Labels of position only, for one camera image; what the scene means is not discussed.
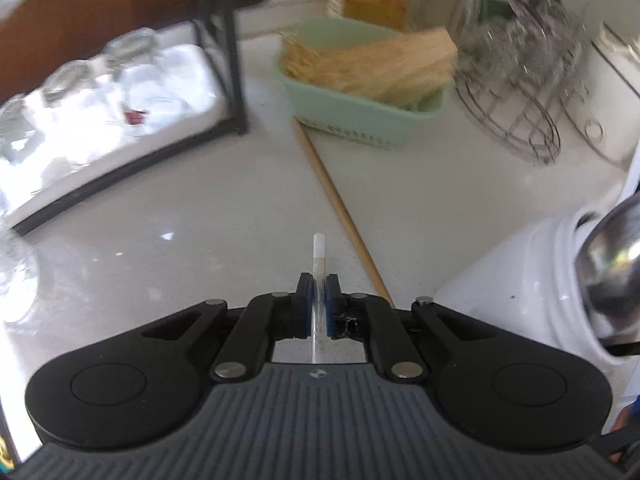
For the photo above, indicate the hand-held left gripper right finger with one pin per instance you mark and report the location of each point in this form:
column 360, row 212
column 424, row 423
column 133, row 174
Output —
column 331, row 310

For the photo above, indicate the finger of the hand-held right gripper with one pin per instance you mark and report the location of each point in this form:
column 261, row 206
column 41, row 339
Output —
column 631, row 410

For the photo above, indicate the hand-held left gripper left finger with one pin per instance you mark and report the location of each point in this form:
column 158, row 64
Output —
column 305, row 310

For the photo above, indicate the white chopstick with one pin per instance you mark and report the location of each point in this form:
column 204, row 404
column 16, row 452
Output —
column 318, row 260

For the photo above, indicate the wooden chopstick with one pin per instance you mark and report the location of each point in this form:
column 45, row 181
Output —
column 340, row 205

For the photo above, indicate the large metal spoon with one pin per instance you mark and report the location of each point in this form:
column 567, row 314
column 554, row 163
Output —
column 610, row 265

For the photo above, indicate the white mug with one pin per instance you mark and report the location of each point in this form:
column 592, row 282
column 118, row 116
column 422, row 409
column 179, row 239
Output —
column 525, row 290

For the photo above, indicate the green plastic basket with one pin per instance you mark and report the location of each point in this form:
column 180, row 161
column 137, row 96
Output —
column 360, row 115

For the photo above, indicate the dried noodle bundle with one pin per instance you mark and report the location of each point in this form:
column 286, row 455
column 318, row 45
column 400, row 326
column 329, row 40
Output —
column 380, row 67

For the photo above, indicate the white tray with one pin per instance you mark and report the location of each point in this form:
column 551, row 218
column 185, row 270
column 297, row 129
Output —
column 165, row 90

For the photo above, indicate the black metal rack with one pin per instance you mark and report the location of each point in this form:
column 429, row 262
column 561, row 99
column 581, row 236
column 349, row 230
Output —
column 225, row 60

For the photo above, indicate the textured glass mug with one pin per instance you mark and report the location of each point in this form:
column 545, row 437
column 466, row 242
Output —
column 15, row 280

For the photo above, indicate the white electric pot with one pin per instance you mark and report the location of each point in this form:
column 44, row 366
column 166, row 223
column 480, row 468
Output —
column 600, row 100

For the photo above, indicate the clear glass with red sticker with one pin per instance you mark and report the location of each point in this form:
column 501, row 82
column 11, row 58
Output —
column 130, row 47

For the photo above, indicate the clear drinking glass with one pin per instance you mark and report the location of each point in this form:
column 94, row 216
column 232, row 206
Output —
column 15, row 130
column 67, row 82

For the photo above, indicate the dark wooden cutting board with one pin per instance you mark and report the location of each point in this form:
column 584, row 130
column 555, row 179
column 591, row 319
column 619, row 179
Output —
column 125, row 0

